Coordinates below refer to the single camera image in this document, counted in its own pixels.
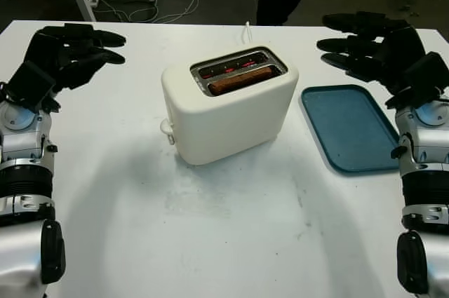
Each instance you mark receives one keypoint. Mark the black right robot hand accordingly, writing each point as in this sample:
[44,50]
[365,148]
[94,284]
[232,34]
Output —
[393,49]

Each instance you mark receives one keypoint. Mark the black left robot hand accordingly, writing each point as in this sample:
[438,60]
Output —
[72,64]

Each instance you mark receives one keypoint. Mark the brown toast slice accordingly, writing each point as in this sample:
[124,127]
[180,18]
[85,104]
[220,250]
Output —
[242,80]

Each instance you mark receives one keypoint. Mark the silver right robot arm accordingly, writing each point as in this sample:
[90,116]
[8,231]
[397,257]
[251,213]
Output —
[428,147]

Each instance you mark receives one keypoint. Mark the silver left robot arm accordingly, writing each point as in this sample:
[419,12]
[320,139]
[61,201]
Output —
[21,143]

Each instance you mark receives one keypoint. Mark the white two-slot toaster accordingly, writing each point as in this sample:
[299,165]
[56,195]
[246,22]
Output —
[231,119]

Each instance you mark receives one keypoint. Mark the white power strip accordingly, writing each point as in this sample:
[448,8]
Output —
[93,0]

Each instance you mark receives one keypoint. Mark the blue plastic tray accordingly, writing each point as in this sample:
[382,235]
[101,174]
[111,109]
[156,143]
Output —
[347,126]

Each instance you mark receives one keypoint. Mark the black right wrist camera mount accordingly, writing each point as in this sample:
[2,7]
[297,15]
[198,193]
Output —
[422,77]

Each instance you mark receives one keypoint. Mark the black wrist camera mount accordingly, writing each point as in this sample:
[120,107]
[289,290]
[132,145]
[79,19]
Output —
[422,77]
[31,84]

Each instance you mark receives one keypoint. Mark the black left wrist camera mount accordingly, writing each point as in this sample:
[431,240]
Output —
[31,84]

